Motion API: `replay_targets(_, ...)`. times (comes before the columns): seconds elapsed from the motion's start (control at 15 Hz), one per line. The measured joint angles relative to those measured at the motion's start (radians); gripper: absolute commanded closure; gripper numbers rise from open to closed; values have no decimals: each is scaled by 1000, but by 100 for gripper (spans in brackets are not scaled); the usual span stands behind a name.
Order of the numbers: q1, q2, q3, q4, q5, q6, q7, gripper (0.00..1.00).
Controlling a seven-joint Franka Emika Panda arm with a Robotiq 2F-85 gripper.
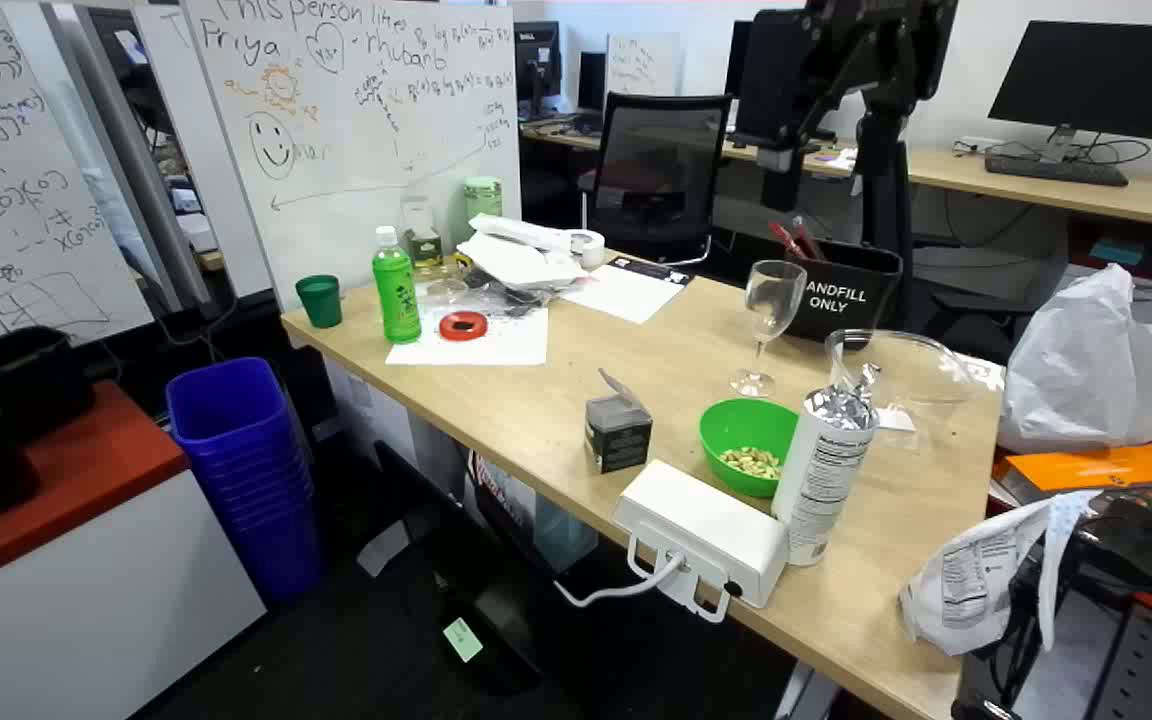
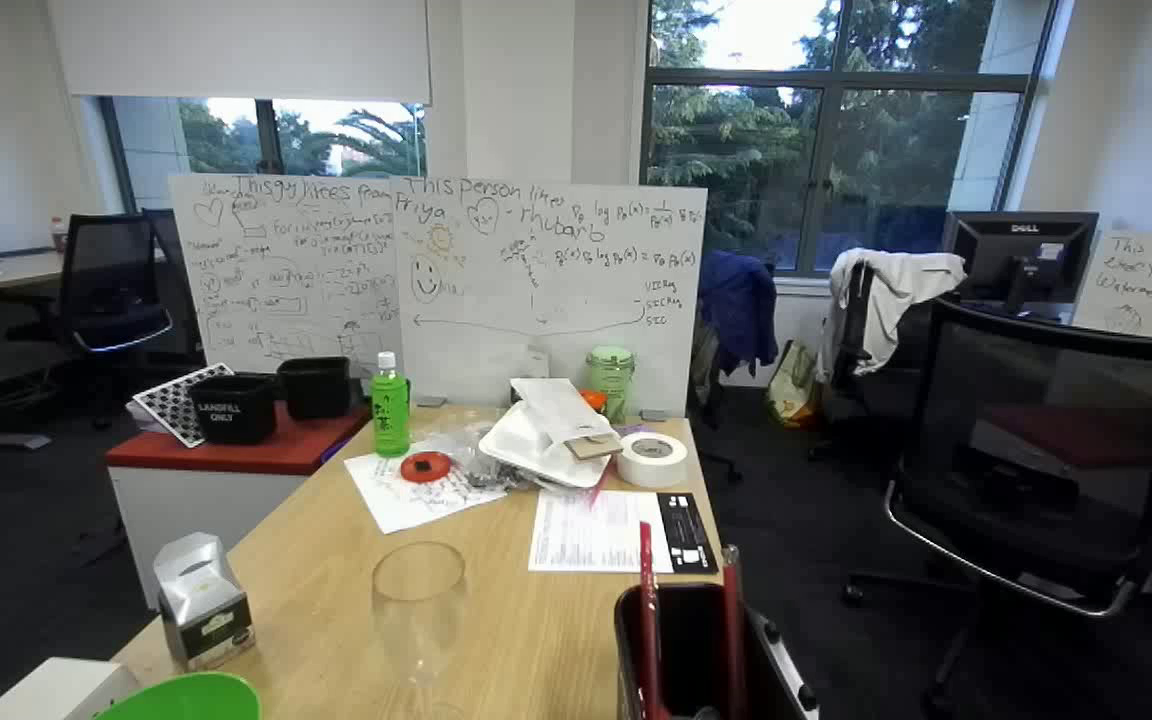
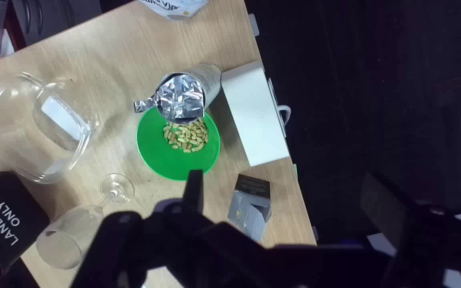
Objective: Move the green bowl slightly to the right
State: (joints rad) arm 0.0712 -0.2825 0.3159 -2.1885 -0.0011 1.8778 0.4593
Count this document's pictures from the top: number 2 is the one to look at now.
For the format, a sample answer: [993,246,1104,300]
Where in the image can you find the red round disc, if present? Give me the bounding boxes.
[400,450,451,485]

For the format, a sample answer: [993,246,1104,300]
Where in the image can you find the white paper under disc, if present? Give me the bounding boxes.
[350,450,504,534]

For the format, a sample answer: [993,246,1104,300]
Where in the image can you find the black computer monitor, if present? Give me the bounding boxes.
[944,213,1100,322]

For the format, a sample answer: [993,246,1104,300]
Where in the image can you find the small grey black box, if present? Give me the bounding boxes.
[153,530,254,662]

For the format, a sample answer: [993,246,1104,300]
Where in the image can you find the black mesh office chair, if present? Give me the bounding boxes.
[882,300,1152,720]

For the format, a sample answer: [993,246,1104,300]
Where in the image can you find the green plastic bottle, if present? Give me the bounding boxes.
[368,350,410,456]

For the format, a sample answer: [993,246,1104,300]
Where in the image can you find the red top white cabinet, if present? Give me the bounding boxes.
[104,413,363,603]

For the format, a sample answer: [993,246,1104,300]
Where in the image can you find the black chair at left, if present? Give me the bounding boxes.
[62,213,174,355]

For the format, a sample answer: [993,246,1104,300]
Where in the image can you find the clear glass cup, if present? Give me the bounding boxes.
[374,538,469,720]

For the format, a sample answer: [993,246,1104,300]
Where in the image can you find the white jacket on chair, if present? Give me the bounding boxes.
[830,246,963,376]

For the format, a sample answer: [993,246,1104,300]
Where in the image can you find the white whiteboard with drawings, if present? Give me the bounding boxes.
[392,181,709,416]

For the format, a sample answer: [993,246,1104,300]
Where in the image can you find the green bowl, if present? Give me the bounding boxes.
[97,670,261,720]

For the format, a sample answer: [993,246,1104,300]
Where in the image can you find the white whiteboard left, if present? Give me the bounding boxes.
[169,172,400,370]

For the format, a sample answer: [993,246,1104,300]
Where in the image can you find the black container with red sticks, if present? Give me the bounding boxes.
[611,525,825,720]

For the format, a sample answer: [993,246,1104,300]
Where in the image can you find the stack of white papers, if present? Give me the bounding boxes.
[480,380,623,492]

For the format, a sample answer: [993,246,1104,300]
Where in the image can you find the white tape roll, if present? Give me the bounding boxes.
[618,432,687,487]

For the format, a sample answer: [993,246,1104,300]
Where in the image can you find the printed white paper sheet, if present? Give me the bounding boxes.
[528,492,672,574]

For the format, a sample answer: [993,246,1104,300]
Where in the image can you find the black remote control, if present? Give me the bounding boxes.
[655,492,715,573]

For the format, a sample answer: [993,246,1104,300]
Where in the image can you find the green lidded jar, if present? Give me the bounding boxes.
[586,347,637,425]

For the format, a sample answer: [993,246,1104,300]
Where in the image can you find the white power strip box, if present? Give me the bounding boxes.
[0,656,136,720]

